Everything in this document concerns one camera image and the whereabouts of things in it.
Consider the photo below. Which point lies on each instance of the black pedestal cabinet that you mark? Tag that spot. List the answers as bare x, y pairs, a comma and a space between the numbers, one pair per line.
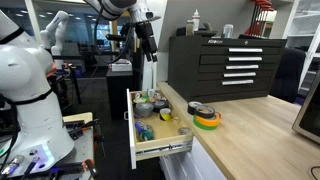
120, 90

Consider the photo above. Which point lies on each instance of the black panel board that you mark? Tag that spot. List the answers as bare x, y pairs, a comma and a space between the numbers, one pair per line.
186, 73

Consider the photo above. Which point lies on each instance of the white base cabinet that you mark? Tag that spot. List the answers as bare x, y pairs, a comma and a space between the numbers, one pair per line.
190, 163

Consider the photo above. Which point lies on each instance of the wooden drawer white front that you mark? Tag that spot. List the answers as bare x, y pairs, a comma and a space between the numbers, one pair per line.
163, 131

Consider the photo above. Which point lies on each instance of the black microwave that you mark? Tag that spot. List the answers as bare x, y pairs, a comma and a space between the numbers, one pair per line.
308, 113

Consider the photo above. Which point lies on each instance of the grey duct tape roll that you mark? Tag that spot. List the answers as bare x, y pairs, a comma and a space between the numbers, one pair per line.
144, 111

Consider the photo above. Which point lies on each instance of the black office chair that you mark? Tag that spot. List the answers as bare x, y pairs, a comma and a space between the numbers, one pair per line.
286, 75

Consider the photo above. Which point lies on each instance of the yellow black hazard tape roll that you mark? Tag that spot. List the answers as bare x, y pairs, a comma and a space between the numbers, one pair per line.
165, 116

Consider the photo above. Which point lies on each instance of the black tape roll grey core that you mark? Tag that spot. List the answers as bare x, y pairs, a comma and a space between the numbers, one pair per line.
191, 109

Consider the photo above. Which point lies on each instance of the black masking tape roll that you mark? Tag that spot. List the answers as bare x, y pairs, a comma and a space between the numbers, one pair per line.
205, 108

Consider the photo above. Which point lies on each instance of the orange masking tape roll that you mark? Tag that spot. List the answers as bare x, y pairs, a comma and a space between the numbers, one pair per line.
210, 122

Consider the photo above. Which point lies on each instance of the blue tape roll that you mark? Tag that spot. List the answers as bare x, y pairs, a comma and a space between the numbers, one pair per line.
139, 126

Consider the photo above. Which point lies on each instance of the green masking tape roll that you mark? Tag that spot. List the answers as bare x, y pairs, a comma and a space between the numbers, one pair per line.
201, 126

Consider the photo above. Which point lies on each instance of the black clamp tool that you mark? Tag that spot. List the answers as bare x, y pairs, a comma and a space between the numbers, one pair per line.
80, 127

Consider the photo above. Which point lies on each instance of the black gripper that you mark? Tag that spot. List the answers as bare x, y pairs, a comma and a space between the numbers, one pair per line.
146, 35

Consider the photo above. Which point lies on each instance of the grey teal tape roll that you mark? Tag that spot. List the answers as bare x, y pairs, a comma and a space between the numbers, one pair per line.
146, 136

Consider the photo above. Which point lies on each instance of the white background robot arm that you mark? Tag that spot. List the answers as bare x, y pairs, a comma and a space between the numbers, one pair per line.
55, 30

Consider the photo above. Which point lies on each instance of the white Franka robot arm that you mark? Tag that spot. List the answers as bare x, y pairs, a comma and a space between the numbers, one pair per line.
30, 83

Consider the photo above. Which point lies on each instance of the black object on chest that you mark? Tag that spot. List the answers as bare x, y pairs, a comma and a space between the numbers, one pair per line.
205, 32

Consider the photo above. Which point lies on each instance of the white plastic bottle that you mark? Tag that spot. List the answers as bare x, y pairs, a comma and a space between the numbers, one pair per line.
196, 21

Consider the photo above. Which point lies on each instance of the orange black hand tool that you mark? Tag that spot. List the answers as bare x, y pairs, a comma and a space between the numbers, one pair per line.
90, 165

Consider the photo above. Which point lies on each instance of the silver drink can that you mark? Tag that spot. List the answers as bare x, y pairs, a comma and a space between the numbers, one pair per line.
228, 30

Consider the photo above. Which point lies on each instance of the white red box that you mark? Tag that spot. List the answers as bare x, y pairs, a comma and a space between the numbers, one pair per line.
121, 66

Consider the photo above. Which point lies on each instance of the small white tape roll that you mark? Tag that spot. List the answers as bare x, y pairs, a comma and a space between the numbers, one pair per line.
151, 93

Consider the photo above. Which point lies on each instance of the white shelving unit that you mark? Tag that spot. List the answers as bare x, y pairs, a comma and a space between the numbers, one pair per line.
306, 33

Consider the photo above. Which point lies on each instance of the red bar clamps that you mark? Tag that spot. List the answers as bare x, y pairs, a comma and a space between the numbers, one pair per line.
261, 13

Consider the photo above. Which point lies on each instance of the white green tape roll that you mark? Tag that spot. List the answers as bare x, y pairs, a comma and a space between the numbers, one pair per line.
139, 100

